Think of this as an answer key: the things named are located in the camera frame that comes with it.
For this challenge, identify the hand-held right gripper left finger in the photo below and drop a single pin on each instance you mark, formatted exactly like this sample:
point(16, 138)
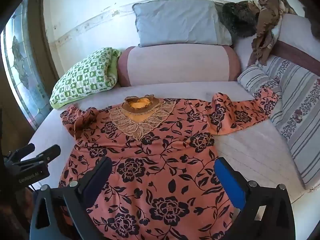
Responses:
point(97, 180)

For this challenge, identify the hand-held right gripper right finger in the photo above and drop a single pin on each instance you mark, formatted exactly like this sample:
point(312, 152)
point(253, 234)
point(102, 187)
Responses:
point(228, 185)

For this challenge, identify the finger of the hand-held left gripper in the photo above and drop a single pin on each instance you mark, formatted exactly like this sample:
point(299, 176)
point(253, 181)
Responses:
point(50, 152)
point(23, 150)

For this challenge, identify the orange black floral blouse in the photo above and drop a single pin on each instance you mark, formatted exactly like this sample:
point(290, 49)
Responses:
point(155, 160)

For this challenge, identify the brown crumpled clothes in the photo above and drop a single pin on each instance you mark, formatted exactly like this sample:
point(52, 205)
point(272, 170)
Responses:
point(265, 30)

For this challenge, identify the green checkered pillow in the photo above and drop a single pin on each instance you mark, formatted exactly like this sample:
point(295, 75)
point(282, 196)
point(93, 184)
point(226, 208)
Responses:
point(82, 77)

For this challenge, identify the stained glass window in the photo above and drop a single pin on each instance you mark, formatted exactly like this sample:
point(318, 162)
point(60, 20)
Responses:
point(22, 67)

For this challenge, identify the large striped floral pillow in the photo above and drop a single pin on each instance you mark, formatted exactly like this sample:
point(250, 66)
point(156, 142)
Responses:
point(300, 120)

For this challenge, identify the small striped floral pillow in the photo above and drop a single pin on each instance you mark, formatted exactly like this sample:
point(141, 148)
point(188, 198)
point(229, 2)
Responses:
point(255, 78)

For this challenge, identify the pink bolster cushion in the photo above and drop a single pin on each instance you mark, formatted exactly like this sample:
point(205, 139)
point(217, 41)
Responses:
point(175, 65)

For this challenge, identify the pale backrest with maroon band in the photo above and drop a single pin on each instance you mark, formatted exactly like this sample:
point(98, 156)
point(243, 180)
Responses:
point(292, 27)

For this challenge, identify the grey-blue pillow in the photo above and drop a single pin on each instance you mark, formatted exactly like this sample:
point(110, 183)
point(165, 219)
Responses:
point(175, 22)

